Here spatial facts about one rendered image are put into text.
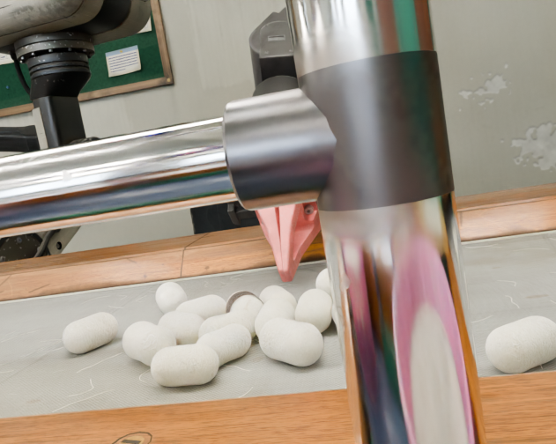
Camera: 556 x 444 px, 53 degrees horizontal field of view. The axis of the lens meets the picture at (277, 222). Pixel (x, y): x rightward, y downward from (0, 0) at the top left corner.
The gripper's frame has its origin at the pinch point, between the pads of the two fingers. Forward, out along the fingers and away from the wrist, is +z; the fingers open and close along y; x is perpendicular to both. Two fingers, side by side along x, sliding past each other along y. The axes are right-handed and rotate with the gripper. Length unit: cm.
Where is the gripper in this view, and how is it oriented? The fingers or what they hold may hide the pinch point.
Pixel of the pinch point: (285, 267)
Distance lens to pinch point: 38.6
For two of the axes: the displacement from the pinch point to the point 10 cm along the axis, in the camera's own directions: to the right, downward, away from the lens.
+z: 0.1, 7.4, -6.8
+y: 9.7, -1.7, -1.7
